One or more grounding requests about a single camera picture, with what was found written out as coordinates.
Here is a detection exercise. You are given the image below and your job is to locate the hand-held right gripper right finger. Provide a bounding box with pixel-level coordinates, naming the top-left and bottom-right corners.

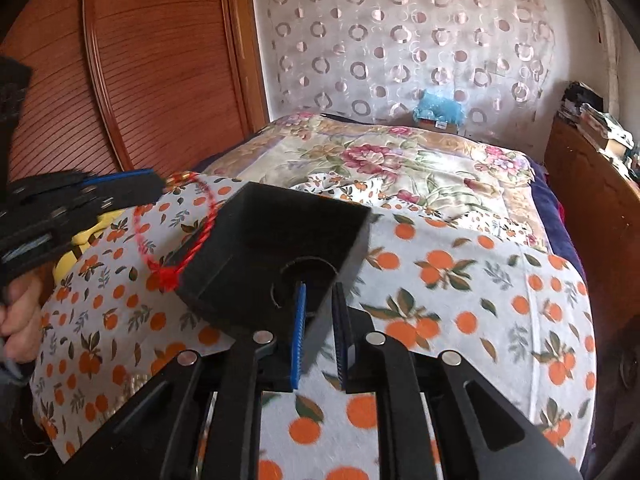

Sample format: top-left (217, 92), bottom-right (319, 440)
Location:
top-left (331, 282), bottom-right (586, 480)

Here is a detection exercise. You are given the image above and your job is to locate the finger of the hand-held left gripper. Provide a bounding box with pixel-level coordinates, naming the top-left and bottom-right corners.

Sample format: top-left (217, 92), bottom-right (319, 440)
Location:
top-left (10, 176), bottom-right (167, 235)
top-left (82, 169), bottom-right (158, 184)

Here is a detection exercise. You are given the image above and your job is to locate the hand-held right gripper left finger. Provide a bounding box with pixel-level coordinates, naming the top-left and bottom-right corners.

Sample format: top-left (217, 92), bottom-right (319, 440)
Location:
top-left (60, 282), bottom-right (308, 480)

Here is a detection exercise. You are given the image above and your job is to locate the red cord bracelet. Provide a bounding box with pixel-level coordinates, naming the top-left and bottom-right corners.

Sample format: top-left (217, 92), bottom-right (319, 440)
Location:
top-left (131, 171), bottom-right (225, 292)

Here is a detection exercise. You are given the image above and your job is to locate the black cardboard box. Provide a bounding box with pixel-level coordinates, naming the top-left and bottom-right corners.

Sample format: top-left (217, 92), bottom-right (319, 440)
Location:
top-left (176, 181), bottom-right (373, 378)

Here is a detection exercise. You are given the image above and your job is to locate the person's left forearm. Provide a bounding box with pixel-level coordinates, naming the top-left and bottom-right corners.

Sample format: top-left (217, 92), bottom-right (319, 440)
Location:
top-left (0, 347), bottom-right (31, 392)

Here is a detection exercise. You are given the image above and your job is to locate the person's left hand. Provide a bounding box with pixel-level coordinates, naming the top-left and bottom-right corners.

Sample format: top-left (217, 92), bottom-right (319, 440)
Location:
top-left (0, 274), bottom-right (47, 377)

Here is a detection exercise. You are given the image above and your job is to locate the yellow plush toy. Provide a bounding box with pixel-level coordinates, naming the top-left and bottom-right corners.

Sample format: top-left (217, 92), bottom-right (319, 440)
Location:
top-left (54, 211), bottom-right (127, 275)

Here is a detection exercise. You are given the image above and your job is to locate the wooden slatted wardrobe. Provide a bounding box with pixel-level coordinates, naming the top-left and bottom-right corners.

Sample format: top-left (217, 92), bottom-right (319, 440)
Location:
top-left (0, 0), bottom-right (272, 281)

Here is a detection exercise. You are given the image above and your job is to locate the orange fruit print cloth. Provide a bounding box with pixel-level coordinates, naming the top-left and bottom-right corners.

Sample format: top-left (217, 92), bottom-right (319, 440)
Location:
top-left (30, 172), bottom-right (598, 480)

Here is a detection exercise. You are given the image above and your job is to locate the floral blanket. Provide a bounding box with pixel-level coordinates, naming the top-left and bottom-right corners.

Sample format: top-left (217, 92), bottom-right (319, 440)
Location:
top-left (200, 112), bottom-right (556, 256)

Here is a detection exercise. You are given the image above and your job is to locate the small brown box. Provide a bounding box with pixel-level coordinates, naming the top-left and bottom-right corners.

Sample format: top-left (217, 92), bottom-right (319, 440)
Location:
top-left (417, 117), bottom-right (460, 134)

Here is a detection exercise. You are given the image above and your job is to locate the purple blanket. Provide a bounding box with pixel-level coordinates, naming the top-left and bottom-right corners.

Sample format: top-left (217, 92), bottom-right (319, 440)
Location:
top-left (529, 155), bottom-right (587, 273)

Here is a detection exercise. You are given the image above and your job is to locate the blue plastic bag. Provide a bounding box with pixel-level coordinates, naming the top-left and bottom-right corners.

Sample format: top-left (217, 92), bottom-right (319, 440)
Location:
top-left (414, 90), bottom-right (467, 125)

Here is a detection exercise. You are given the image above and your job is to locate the wooden cabinet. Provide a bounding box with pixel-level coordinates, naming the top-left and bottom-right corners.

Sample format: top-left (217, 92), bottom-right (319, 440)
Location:
top-left (542, 117), bottom-right (640, 366)

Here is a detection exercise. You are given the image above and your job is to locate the circle patterned sheer curtain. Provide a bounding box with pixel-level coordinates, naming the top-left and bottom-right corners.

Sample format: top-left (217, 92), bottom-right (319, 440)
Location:
top-left (250, 0), bottom-right (562, 137)

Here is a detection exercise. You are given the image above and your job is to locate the stack of folded clothes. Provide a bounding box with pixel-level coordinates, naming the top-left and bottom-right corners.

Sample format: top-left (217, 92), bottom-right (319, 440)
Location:
top-left (557, 80), bottom-right (640, 181)

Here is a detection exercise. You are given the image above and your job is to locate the white window curtain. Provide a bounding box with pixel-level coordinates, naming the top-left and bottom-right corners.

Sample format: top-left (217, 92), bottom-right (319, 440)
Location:
top-left (595, 0), bottom-right (627, 117)

